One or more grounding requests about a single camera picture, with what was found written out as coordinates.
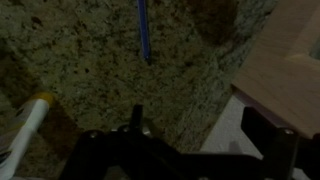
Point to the orange cap spray bottle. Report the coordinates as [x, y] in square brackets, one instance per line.
[26, 130]

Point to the blue white toothbrush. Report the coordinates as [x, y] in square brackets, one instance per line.
[144, 33]

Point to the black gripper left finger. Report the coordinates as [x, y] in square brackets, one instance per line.
[133, 156]

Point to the wood framed mirror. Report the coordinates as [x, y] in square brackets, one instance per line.
[283, 83]

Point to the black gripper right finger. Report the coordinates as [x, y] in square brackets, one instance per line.
[280, 150]

